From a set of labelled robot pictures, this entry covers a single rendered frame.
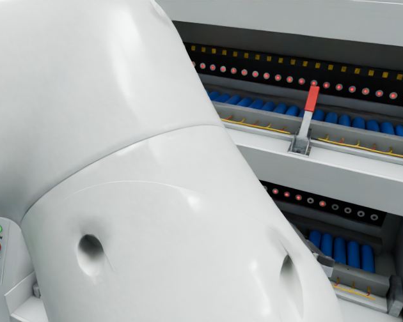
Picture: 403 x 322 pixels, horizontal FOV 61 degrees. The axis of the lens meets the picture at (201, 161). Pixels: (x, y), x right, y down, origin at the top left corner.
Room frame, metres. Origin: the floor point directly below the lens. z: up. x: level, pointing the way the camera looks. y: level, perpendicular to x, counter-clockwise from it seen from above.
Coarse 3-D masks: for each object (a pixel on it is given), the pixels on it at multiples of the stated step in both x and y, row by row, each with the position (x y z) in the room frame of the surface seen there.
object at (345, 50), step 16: (192, 32) 0.71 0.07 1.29; (208, 32) 0.70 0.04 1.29; (224, 32) 0.69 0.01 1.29; (240, 32) 0.68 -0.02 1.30; (256, 32) 0.67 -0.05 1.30; (272, 32) 0.66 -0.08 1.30; (240, 48) 0.67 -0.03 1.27; (256, 48) 0.66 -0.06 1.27; (272, 48) 0.65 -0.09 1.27; (288, 48) 0.65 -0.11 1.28; (304, 48) 0.64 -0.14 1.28; (320, 48) 0.63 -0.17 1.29; (336, 48) 0.62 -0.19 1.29; (352, 48) 0.61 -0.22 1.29; (368, 48) 0.60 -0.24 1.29; (384, 48) 0.60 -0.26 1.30; (400, 48) 0.59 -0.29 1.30; (352, 64) 0.61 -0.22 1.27; (368, 64) 0.60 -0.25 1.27; (384, 64) 0.59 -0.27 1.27; (400, 64) 0.59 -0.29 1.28; (384, 224) 0.57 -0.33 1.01; (384, 240) 0.57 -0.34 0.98
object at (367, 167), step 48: (192, 48) 0.65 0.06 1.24; (240, 96) 0.62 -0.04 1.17; (288, 96) 0.61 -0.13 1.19; (336, 96) 0.58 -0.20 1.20; (384, 96) 0.56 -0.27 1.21; (240, 144) 0.46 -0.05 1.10; (288, 144) 0.47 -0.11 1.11; (336, 144) 0.49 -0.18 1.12; (384, 144) 0.46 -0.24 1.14; (336, 192) 0.43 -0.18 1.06; (384, 192) 0.41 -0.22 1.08
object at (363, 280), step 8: (336, 264) 0.48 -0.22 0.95; (344, 264) 0.48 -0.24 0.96; (336, 272) 0.47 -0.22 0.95; (344, 272) 0.46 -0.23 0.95; (352, 272) 0.46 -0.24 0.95; (360, 272) 0.47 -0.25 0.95; (368, 272) 0.47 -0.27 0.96; (336, 280) 0.47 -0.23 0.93; (344, 280) 0.47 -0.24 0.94; (352, 280) 0.46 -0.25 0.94; (360, 280) 0.46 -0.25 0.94; (368, 280) 0.45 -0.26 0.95; (376, 280) 0.45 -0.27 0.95; (384, 280) 0.45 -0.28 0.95; (352, 288) 0.45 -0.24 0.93; (360, 288) 0.46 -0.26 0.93; (368, 288) 0.45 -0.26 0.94; (376, 288) 0.45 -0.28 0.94; (384, 288) 0.45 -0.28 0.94; (368, 296) 0.44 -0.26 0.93; (384, 296) 0.45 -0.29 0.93
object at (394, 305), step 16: (288, 208) 0.59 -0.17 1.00; (304, 208) 0.58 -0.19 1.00; (336, 224) 0.57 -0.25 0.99; (352, 224) 0.56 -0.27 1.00; (368, 224) 0.55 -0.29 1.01; (400, 240) 0.53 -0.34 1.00; (384, 256) 0.54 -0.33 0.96; (400, 256) 0.50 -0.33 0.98; (384, 272) 0.50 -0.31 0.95; (400, 272) 0.48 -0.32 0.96; (336, 288) 0.46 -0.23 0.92; (400, 288) 0.44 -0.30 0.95; (352, 304) 0.44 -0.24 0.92; (384, 304) 0.44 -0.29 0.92; (400, 304) 0.42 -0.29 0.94; (352, 320) 0.41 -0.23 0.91; (368, 320) 0.42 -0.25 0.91; (384, 320) 0.42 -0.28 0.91; (400, 320) 0.42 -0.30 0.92
